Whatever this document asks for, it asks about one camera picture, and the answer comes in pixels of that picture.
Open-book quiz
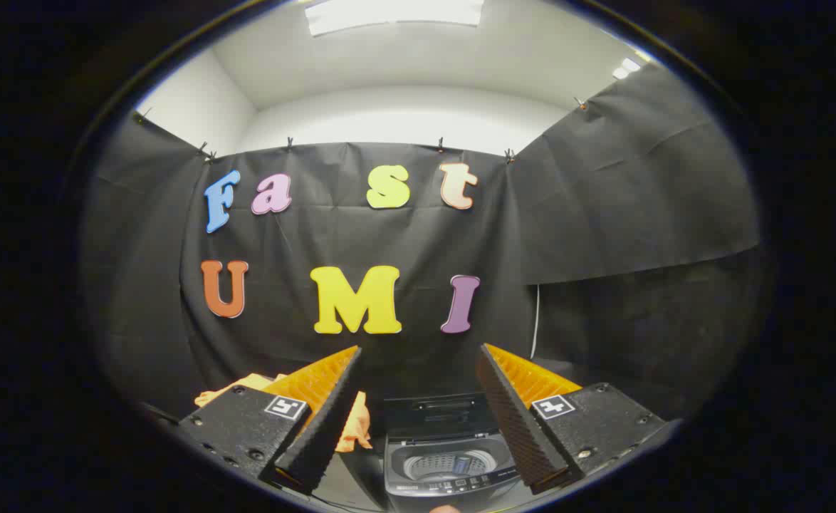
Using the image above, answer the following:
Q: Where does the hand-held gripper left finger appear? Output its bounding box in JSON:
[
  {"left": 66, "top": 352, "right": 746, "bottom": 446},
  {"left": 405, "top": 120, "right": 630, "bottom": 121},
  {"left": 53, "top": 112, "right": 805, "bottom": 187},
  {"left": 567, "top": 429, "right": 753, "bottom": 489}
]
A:
[{"left": 176, "top": 346, "right": 363, "bottom": 496}]

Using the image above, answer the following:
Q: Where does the orange polo shirt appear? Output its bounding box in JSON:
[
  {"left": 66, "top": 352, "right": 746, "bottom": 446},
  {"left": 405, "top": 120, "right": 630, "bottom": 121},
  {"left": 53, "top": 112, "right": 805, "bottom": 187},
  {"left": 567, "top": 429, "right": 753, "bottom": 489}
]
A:
[{"left": 194, "top": 372, "right": 374, "bottom": 454}]

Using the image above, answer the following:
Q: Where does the long ceiling light panel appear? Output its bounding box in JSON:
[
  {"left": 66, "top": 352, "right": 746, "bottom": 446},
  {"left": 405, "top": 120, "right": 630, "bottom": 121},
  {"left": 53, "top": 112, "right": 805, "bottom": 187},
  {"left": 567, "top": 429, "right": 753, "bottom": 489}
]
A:
[{"left": 304, "top": 0, "right": 486, "bottom": 38}]

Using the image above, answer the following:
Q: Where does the black backdrop cloth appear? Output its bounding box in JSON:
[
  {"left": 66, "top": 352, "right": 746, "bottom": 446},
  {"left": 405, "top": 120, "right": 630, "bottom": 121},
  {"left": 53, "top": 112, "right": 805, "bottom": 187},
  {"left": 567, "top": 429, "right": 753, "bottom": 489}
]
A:
[{"left": 80, "top": 64, "right": 764, "bottom": 428}]

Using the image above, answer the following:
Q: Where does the row of small cloth clips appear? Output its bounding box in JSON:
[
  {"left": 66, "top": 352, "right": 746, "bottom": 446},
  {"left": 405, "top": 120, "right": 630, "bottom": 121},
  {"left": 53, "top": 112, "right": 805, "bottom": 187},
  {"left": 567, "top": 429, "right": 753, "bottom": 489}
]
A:
[{"left": 137, "top": 96, "right": 590, "bottom": 165}]

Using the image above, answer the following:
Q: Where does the grey washing machine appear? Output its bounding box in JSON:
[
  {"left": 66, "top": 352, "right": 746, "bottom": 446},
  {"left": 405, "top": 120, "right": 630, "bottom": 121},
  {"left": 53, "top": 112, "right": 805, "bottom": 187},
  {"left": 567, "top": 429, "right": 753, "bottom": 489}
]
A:
[{"left": 384, "top": 430, "right": 526, "bottom": 511}]

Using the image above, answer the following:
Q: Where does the washing machine lid with window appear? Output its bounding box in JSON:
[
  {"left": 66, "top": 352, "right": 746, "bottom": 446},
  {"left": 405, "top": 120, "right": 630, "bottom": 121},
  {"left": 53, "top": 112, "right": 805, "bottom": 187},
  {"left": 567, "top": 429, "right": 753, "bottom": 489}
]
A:
[{"left": 382, "top": 393, "right": 502, "bottom": 440}]

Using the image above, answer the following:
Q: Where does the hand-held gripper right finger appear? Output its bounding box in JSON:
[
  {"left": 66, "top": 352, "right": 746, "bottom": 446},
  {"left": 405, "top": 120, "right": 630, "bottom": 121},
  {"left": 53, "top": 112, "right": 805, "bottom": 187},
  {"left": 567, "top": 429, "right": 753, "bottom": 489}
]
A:
[{"left": 475, "top": 343, "right": 668, "bottom": 496}]

